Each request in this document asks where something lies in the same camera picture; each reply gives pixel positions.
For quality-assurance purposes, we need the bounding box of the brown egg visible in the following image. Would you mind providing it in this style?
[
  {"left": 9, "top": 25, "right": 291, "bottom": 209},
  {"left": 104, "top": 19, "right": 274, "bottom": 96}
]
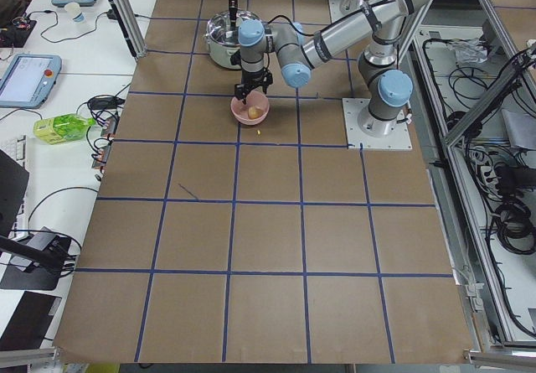
[{"left": 247, "top": 106, "right": 264, "bottom": 120}]

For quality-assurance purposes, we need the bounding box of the green drink bottle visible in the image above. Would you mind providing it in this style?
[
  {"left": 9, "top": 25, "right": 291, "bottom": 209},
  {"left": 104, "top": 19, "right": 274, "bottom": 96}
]
[{"left": 33, "top": 113, "right": 96, "bottom": 144}]

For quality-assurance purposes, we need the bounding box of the paper cup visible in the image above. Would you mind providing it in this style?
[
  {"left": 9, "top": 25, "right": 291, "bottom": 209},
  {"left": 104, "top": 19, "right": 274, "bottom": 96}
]
[{"left": 64, "top": 2, "right": 85, "bottom": 23}]

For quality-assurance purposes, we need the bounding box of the glass pot lid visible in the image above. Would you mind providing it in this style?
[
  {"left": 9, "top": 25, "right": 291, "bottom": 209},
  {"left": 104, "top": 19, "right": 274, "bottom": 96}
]
[{"left": 205, "top": 9, "right": 260, "bottom": 47}]

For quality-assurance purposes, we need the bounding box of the black monitor stand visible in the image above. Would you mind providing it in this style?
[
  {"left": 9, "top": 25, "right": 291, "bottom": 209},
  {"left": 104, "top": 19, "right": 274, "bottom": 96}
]
[{"left": 1, "top": 228, "right": 73, "bottom": 291}]

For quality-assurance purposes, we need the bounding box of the aluminium frame post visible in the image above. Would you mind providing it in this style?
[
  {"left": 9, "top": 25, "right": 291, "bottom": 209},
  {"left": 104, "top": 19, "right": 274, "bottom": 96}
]
[{"left": 108, "top": 0, "right": 147, "bottom": 60}]

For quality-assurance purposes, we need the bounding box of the black cable bundle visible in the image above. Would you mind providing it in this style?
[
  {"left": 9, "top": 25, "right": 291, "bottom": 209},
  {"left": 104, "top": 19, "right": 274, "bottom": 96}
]
[{"left": 464, "top": 137, "right": 536, "bottom": 261}]

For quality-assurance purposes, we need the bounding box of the black power adapter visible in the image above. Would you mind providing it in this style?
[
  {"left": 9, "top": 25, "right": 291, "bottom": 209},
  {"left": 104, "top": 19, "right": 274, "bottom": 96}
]
[{"left": 87, "top": 96, "right": 125, "bottom": 111}]

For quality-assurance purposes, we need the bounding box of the near blue teach pendant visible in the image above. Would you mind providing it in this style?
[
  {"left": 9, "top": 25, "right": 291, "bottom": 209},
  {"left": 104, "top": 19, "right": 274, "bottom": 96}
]
[{"left": 0, "top": 54, "right": 62, "bottom": 110}]

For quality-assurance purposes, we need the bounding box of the pink bowl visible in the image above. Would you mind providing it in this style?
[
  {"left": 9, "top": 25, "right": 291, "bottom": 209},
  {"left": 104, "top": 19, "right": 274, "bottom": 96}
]
[{"left": 230, "top": 91, "right": 270, "bottom": 126}]

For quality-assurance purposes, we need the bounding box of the white keyboard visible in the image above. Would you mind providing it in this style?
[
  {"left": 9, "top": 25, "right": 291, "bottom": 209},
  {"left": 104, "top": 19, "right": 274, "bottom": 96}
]
[{"left": 1, "top": 135, "right": 27, "bottom": 167}]

